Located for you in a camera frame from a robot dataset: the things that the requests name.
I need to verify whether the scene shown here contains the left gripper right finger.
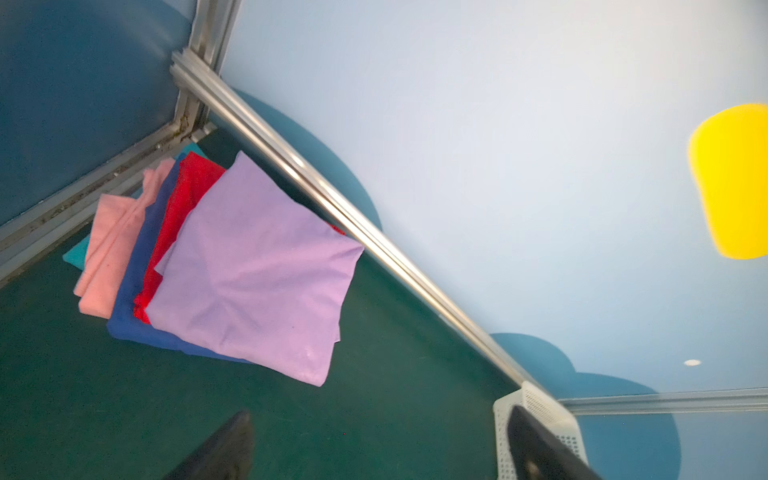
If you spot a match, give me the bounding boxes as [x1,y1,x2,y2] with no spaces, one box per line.
[507,406,601,480]

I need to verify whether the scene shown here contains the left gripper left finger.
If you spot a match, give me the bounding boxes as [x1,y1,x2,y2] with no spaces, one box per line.
[164,410,254,480]

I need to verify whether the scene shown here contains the folded teal t shirt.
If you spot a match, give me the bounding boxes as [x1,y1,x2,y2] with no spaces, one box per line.
[62,143,206,270]

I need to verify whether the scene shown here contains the rear horizontal aluminium bar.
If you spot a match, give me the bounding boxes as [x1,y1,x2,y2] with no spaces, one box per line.
[170,48,544,389]

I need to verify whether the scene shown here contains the white plastic laundry basket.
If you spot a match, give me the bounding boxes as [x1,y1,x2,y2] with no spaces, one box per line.
[493,381,588,480]

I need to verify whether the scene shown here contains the right slanted aluminium post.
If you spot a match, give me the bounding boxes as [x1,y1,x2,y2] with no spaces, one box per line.
[560,387,767,416]

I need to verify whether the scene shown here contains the folded blue t shirt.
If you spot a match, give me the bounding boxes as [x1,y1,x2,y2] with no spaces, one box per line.
[107,157,245,363]

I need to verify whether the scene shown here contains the folded red t shirt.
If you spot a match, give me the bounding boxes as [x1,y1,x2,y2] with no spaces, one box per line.
[134,152,226,324]

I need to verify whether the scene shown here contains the left side aluminium floor rail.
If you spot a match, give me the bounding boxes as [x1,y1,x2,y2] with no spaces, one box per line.
[1,122,216,286]

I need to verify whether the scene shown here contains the folded pink t shirt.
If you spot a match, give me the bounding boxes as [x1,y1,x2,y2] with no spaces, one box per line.
[74,158,175,319]

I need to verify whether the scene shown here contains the purple t shirt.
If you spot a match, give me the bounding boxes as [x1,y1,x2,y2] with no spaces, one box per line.
[145,152,364,387]

